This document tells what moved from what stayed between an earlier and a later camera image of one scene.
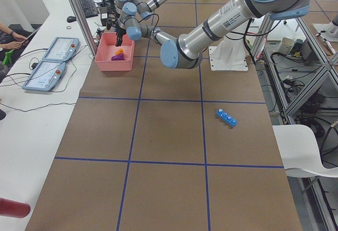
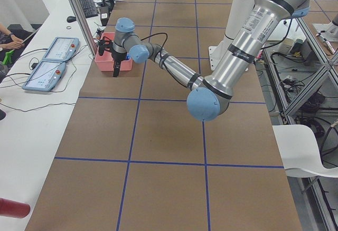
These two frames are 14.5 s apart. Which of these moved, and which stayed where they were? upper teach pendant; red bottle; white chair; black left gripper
Moved: black left gripper
Stayed: red bottle; upper teach pendant; white chair
